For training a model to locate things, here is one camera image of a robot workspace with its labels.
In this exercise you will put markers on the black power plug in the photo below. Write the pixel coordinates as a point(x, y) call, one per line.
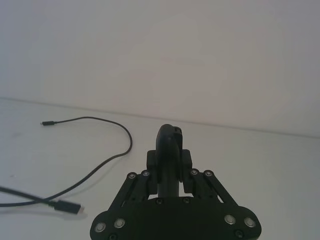
point(168, 155)

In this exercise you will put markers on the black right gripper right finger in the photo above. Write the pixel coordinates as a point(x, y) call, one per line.
point(200, 183)

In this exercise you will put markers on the white table cloth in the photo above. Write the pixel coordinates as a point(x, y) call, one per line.
point(250, 162)

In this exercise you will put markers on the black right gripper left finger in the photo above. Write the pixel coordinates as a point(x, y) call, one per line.
point(140, 185)

